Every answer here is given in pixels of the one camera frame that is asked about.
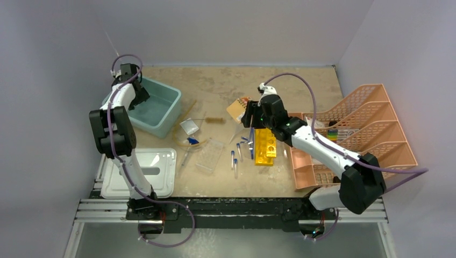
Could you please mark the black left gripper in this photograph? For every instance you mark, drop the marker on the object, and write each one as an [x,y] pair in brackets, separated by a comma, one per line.
[143,97]

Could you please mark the brown test tube brush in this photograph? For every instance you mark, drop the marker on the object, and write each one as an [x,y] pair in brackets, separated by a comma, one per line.
[212,120]

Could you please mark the aluminium rail frame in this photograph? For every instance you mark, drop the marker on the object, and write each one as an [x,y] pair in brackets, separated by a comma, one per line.
[226,227]

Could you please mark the clear plastic funnel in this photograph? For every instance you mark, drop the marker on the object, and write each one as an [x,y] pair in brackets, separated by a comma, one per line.
[237,130]

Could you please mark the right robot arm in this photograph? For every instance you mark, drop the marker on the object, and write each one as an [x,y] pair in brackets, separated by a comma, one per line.
[361,180]

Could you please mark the tan spiral notebook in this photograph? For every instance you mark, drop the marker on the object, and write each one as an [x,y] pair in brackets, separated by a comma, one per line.
[237,109]

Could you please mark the white plastic pouch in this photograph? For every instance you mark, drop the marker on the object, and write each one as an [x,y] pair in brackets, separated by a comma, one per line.
[189,126]

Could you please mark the teal plastic bin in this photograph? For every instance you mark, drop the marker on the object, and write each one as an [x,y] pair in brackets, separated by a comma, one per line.
[157,114]

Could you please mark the orange plastic file organizer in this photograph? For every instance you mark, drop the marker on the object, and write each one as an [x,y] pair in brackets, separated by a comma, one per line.
[364,122]

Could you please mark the yellow test tube rack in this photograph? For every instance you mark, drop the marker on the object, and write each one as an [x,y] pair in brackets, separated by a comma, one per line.
[264,147]

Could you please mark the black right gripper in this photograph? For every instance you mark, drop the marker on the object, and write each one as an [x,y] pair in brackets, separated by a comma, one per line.
[253,108]

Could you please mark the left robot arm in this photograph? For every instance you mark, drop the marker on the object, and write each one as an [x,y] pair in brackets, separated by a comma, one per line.
[115,137]

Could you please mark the clear graduated cylinder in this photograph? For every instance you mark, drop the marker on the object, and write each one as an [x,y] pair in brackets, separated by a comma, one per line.
[185,157]

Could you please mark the white plastic bin lid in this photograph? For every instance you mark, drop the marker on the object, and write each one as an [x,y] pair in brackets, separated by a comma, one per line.
[156,171]

